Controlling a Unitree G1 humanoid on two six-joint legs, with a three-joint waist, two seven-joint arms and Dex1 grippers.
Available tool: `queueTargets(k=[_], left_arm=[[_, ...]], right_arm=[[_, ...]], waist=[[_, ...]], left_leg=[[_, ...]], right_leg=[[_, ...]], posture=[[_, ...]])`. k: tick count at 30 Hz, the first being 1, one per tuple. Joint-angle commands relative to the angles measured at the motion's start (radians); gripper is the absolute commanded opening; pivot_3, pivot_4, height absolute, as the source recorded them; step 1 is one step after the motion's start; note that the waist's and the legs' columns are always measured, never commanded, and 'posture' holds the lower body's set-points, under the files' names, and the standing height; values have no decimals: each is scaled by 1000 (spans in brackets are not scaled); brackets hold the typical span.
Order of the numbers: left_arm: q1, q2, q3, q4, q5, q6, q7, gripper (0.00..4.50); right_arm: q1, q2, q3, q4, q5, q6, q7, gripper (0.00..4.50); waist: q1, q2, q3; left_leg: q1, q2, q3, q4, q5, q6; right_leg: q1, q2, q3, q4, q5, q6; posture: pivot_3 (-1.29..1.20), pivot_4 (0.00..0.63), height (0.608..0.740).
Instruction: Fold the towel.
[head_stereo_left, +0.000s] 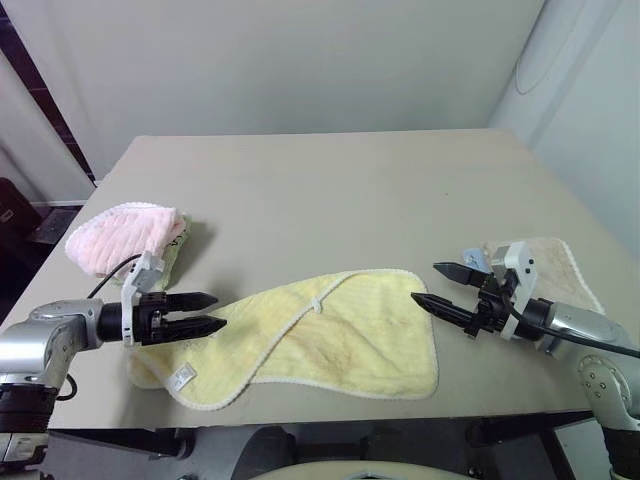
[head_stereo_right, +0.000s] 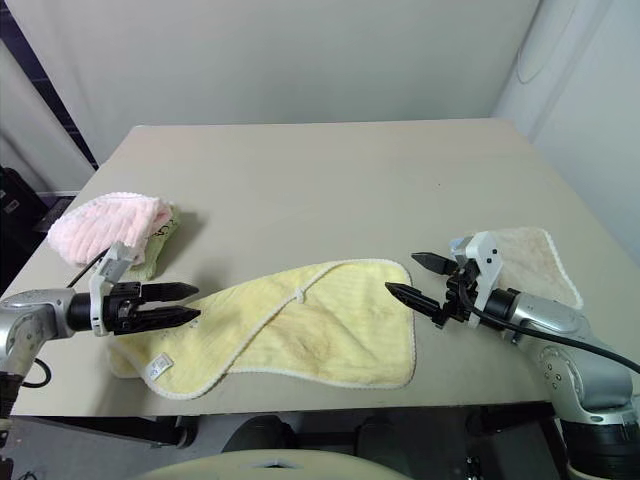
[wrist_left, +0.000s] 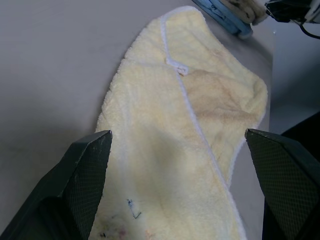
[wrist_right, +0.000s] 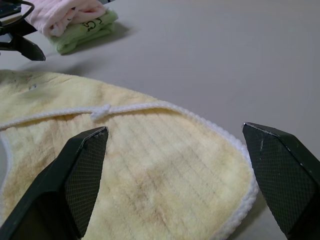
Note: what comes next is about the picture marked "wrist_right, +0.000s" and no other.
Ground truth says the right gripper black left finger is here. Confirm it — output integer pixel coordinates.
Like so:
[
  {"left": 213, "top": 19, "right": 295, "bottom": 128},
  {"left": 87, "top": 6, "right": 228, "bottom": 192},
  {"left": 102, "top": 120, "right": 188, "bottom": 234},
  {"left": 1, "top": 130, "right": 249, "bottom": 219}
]
[{"left": 0, "top": 126, "right": 110, "bottom": 240}]

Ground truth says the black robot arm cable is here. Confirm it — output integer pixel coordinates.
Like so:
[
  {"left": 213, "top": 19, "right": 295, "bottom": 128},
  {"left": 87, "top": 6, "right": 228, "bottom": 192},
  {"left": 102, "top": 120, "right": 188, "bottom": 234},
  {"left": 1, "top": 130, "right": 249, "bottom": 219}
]
[{"left": 0, "top": 0, "right": 35, "bottom": 27}]

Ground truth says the yellow terry cloth bib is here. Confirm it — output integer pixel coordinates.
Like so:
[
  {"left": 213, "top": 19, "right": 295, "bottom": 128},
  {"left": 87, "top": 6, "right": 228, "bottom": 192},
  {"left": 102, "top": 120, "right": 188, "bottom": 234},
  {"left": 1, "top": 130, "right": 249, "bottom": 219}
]
[{"left": 0, "top": 69, "right": 260, "bottom": 240}]

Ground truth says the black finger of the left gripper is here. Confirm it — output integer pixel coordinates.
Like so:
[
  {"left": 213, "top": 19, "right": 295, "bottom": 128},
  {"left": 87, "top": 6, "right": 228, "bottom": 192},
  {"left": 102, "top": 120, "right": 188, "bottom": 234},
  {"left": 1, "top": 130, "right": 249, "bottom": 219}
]
[
  {"left": 0, "top": 18, "right": 39, "bottom": 36},
  {"left": 0, "top": 33, "right": 47, "bottom": 62}
]

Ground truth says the green cloth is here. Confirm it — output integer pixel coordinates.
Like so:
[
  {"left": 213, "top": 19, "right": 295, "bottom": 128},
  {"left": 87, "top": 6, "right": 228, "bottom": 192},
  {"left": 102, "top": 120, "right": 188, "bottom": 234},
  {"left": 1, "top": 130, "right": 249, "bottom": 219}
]
[{"left": 48, "top": 9, "right": 119, "bottom": 56}]

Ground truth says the pink cloth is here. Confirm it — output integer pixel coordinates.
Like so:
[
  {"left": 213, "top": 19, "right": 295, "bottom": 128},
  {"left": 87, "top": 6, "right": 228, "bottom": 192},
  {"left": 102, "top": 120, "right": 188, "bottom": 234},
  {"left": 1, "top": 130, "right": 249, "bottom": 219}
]
[{"left": 22, "top": 0, "right": 107, "bottom": 38}]

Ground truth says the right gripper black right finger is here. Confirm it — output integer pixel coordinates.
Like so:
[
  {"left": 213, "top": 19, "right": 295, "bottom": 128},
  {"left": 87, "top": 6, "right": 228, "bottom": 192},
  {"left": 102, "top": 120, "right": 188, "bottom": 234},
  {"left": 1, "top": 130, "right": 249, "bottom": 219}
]
[{"left": 241, "top": 121, "right": 320, "bottom": 240}]

